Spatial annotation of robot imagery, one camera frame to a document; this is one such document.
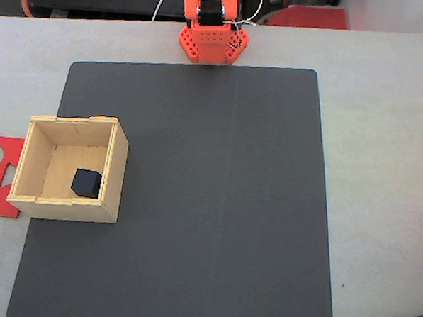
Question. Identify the dark blue cube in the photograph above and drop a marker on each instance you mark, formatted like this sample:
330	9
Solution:
86	182

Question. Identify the open wooden box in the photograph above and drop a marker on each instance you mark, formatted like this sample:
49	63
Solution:
118	170

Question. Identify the dark grey mat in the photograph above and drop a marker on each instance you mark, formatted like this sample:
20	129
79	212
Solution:
217	201

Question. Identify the red flat object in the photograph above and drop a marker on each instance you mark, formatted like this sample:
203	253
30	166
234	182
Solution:
307	18

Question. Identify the red sheet with cut-outs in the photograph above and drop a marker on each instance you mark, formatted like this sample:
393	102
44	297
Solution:
0	198

